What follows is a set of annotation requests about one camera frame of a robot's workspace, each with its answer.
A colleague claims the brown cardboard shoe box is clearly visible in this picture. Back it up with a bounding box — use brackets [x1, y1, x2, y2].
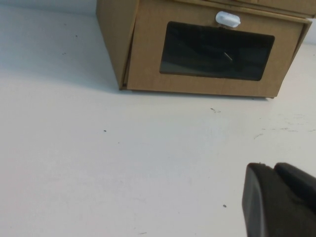
[95, 0, 316, 100]

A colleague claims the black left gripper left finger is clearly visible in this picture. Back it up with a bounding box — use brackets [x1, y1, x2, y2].
[241, 162, 297, 237]

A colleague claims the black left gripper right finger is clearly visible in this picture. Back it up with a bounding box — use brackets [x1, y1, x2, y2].
[273, 161, 316, 237]

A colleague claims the white plastic latch knob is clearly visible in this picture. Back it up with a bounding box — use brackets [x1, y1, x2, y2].
[215, 10, 241, 28]

